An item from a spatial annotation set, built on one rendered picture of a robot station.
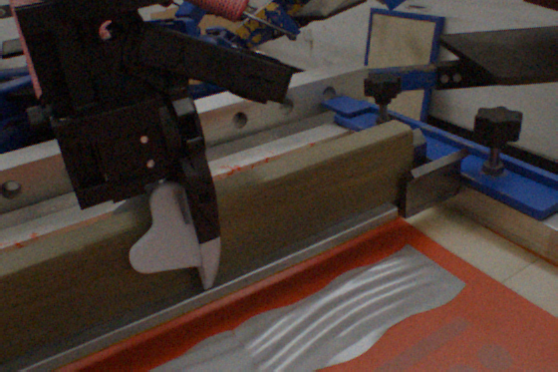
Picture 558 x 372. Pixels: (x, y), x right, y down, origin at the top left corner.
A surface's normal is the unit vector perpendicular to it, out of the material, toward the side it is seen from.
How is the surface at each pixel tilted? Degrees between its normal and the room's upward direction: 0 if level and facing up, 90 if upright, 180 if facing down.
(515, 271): 0
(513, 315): 0
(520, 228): 90
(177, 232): 83
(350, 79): 90
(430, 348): 0
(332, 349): 44
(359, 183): 90
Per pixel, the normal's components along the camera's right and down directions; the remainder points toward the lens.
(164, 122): 0.45, 0.11
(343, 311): 0.22, -0.57
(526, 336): -0.11, -0.89
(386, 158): 0.49, 0.35
